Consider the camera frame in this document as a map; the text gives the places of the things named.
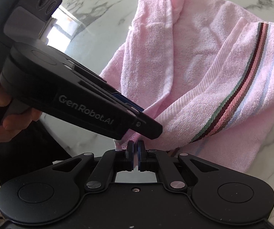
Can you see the person's left hand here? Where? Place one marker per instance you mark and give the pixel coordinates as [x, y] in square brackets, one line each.
[15, 123]

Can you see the pink terry towel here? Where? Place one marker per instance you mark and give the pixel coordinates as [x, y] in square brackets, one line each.
[203, 69]

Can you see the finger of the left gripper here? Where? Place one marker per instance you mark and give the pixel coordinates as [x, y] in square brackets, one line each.
[117, 127]
[118, 97]

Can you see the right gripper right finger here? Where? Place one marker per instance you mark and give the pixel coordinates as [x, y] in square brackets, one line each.
[158, 162]

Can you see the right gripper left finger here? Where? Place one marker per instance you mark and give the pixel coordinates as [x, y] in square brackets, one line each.
[112, 162]

